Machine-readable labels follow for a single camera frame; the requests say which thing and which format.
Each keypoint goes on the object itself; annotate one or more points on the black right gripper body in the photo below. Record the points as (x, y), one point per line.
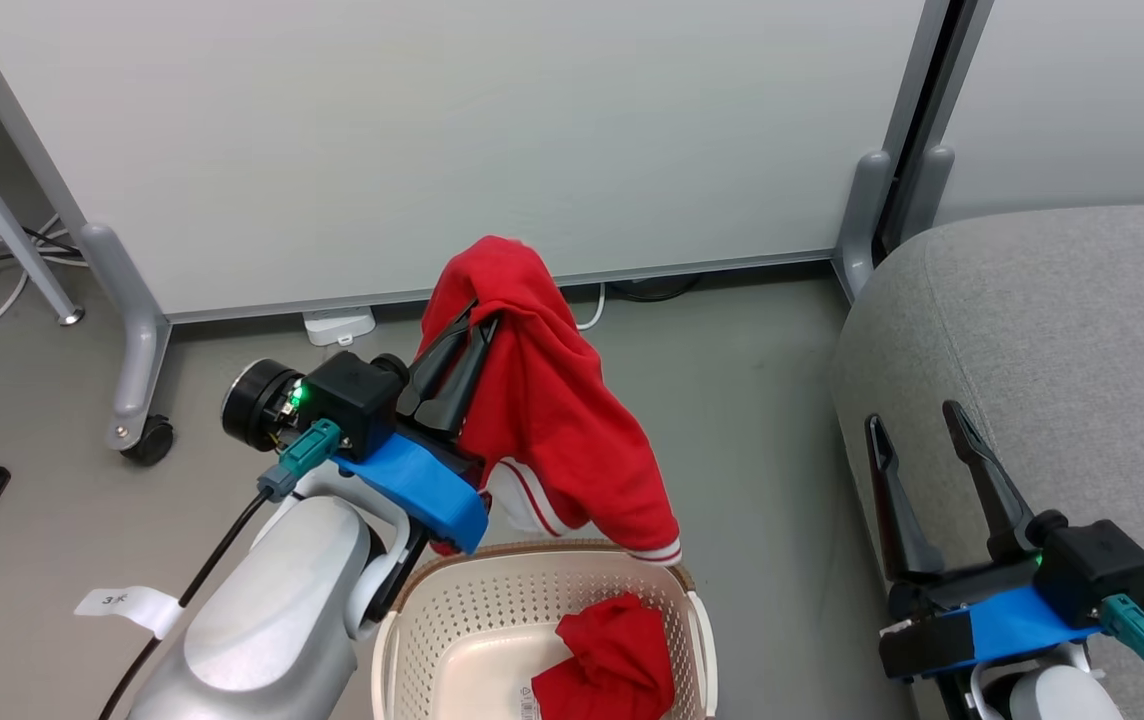
(927, 640)

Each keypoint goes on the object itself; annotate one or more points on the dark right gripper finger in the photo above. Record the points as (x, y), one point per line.
(997, 500)
(897, 520)

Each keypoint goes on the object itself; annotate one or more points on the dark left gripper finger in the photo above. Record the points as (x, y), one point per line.
(462, 385)
(437, 365)

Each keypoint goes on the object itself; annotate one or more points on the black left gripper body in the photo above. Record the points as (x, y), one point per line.
(447, 450)

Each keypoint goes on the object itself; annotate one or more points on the red jacket with white trim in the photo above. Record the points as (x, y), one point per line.
(552, 400)

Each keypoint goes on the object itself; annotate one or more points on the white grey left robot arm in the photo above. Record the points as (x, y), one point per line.
(282, 590)

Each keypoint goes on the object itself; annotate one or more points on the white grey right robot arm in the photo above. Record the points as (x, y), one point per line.
(1062, 695)

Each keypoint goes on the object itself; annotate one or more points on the cream perforated laundry basket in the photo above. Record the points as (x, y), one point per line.
(472, 620)

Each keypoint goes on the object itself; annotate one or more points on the grey fabric sofa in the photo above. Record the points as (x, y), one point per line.
(1062, 340)

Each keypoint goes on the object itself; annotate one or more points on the wide white partition panel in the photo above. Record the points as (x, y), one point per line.
(432, 130)

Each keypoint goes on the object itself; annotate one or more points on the plain red garment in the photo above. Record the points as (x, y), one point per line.
(617, 655)

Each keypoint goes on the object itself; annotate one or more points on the black caster wheel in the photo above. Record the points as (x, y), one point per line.
(150, 440)

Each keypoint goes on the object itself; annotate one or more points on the grey partition foot with caster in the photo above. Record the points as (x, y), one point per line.
(137, 330)

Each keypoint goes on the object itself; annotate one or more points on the narrow white partition panel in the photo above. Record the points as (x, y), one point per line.
(1082, 100)

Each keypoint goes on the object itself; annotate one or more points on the grey slanted table leg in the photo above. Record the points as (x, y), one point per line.
(2, 210)

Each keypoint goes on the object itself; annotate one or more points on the blue left camera mount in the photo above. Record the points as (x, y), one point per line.
(422, 490)

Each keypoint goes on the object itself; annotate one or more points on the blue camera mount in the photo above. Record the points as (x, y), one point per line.
(1022, 620)
(422, 490)

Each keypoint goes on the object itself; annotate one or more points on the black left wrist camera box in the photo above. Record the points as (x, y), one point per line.
(352, 395)

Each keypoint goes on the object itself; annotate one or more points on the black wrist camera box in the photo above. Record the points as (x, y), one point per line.
(352, 395)
(1097, 570)

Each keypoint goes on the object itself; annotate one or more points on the blue right camera mount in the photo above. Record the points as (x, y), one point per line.
(1022, 620)

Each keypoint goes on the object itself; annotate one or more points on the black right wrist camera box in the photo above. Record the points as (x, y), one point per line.
(1097, 570)

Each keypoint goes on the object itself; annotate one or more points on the teal left camera connector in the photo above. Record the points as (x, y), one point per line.
(304, 455)

